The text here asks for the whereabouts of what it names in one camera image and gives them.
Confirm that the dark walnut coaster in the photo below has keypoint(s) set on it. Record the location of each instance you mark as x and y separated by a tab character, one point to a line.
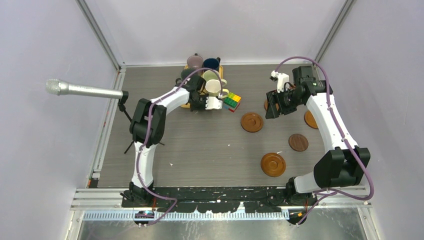
298	142

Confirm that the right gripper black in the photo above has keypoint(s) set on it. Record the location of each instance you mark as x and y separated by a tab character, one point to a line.
273	97

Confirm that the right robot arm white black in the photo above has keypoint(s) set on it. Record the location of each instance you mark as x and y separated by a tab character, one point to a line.
344	162

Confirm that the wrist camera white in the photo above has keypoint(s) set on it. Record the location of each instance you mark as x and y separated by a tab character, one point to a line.
280	79
213	103

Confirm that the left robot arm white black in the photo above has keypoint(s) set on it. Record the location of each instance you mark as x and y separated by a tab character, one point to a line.
147	128

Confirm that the dark green mug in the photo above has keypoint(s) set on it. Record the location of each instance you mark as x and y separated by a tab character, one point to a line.
184	74

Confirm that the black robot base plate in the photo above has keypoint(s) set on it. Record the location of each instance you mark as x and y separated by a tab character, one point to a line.
254	199

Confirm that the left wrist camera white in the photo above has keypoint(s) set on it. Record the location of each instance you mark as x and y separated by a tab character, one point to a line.
213	103

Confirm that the colourful toy brick block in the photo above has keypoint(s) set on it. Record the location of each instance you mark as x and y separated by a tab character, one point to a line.
231	102

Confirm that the light green mug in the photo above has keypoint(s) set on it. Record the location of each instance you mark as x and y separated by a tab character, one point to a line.
213	75

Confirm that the brown wooden coaster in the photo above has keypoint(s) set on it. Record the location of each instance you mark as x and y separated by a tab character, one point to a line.
273	164
310	120
266	105
251	122

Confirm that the navy blue mug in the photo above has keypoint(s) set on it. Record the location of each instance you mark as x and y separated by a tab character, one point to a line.
212	63

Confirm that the silver microphone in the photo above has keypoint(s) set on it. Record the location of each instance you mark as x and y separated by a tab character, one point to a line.
60	88

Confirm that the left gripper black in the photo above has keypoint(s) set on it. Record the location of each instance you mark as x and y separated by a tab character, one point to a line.
193	109

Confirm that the mauve mug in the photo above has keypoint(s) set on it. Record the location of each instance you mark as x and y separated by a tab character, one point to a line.
194	61

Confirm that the black microphone tripod stand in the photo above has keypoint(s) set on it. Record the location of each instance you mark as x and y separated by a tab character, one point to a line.
122	108

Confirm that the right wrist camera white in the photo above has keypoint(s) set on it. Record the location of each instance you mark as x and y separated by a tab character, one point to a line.
280	79

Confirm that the cream yellow mug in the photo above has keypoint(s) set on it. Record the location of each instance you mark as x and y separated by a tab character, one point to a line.
215	88

